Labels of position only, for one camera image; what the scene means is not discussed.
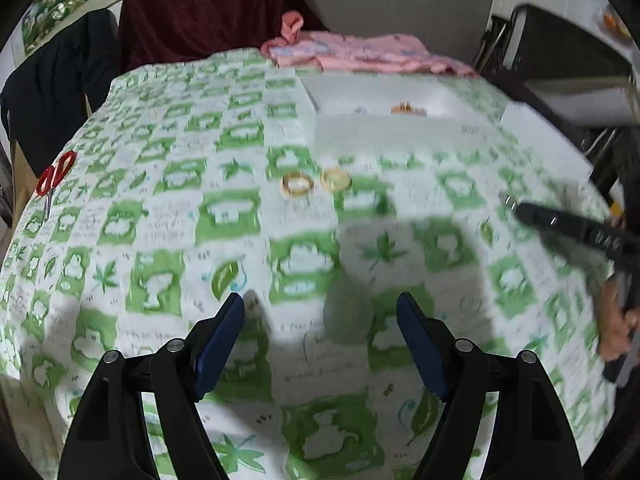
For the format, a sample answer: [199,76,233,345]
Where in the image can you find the dark red velvet cloth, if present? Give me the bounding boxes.
[117,0,326,73]

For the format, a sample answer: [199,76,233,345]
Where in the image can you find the person's right hand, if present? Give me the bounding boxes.
[597,277,640,362]

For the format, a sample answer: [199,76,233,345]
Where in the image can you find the waterfall landscape wall painting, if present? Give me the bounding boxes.
[20,0,161,56]

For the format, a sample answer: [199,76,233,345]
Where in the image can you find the green and white patterned tablecloth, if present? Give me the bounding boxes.
[0,50,616,480]

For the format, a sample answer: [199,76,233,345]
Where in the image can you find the gold bangle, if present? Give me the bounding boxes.
[320,167,352,192]
[281,171,316,198]

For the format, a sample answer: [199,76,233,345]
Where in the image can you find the white box with printed side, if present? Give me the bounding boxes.
[298,74,506,161]

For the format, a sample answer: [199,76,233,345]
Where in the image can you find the red handled scissors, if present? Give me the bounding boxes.
[36,150,78,221]

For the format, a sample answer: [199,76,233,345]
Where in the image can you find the black jacket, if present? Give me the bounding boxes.
[0,8,121,176]

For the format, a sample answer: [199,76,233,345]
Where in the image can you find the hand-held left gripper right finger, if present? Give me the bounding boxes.
[396,291,585,480]

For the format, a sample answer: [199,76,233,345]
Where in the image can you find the black folding chair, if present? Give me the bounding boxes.
[472,4,640,201]

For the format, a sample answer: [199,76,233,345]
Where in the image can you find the clear plastic bag with oranges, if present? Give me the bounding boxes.
[597,2,636,41]

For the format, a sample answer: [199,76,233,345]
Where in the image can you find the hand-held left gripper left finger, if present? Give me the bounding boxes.
[57,292,246,480]

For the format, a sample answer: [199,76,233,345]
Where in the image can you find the pink cloth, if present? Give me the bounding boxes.
[260,10,481,78]

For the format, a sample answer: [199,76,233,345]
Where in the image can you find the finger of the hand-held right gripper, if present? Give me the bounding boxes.
[500,192,591,257]

